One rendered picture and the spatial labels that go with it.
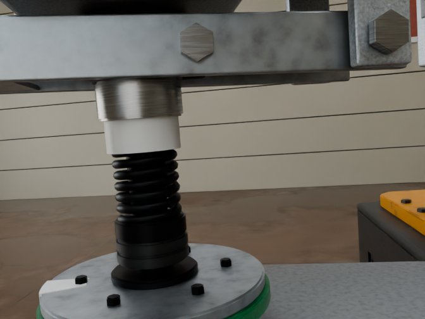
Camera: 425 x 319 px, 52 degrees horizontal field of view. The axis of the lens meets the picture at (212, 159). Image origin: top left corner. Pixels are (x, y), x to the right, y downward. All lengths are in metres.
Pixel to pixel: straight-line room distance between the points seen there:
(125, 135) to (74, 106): 6.90
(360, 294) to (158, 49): 0.34
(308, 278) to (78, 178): 6.87
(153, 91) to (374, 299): 0.32
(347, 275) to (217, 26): 0.35
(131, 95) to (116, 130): 0.03
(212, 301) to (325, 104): 6.07
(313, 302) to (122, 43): 0.33
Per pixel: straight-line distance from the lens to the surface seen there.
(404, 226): 1.26
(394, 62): 0.40
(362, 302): 0.51
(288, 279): 0.57
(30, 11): 0.40
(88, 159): 7.23
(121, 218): 0.42
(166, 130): 0.39
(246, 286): 0.40
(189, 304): 0.37
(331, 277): 0.57
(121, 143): 0.39
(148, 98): 0.38
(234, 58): 0.37
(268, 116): 6.40
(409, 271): 0.60
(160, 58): 0.36
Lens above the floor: 1.05
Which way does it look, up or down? 5 degrees down
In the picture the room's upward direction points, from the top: 4 degrees counter-clockwise
